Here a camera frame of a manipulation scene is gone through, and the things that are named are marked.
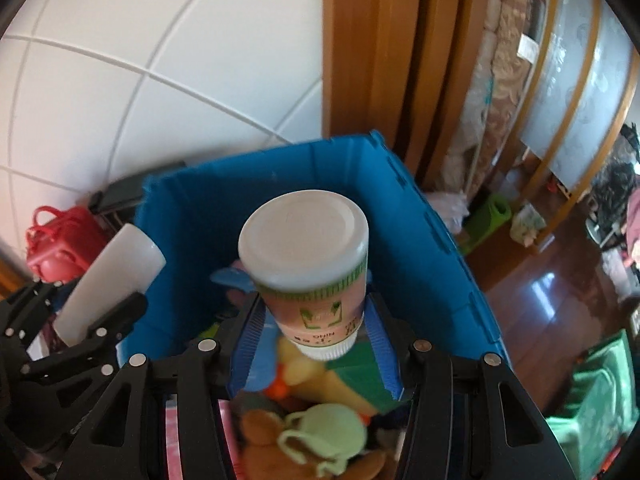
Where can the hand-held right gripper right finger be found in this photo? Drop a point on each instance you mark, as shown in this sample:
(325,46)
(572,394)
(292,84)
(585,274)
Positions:
(385,355)

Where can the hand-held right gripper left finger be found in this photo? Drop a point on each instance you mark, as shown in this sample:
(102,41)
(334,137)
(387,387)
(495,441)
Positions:
(247,355)

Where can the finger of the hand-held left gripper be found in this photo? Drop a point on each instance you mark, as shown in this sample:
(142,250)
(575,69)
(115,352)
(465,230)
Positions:
(30,310)
(117,320)

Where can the cream bottle white cap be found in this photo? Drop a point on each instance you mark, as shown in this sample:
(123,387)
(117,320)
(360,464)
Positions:
(305,240)

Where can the blue plastic crate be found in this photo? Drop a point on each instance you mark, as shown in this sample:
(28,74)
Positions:
(200,210)

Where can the yellow orange plush toy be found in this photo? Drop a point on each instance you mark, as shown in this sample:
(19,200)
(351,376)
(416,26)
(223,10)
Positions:
(310,380)

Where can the red bear-face suitcase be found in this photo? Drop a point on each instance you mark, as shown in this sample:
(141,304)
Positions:
(60,245)

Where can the brown teddy bear plush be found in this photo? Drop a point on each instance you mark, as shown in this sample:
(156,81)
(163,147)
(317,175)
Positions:
(260,435)

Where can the green frog plush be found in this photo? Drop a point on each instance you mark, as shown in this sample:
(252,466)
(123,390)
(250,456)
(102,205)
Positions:
(330,430)

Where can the clear plastic bag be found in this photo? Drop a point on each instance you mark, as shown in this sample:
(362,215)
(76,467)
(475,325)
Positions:
(450,212)

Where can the lime green plastic stool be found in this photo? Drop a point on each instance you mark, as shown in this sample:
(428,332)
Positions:
(487,220)

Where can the patterned paper bag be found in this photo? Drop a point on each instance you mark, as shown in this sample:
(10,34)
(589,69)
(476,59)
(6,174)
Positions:
(527,224)

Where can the pale rolled mat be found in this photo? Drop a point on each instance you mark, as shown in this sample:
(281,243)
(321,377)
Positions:
(472,120)

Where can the white quilted headboard panel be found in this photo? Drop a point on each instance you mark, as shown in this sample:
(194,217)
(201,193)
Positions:
(150,60)

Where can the dark clutter pile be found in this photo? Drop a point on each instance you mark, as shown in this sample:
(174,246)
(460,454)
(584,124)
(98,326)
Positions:
(617,185)

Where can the wooden headboard pillar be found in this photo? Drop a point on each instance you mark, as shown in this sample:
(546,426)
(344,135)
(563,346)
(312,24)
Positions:
(380,60)

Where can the patterned rolled carpet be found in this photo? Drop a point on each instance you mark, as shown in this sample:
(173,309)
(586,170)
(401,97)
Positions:
(515,75)

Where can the wooden door frosted glass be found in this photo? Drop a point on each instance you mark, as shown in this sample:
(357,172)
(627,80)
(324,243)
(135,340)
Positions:
(575,85)

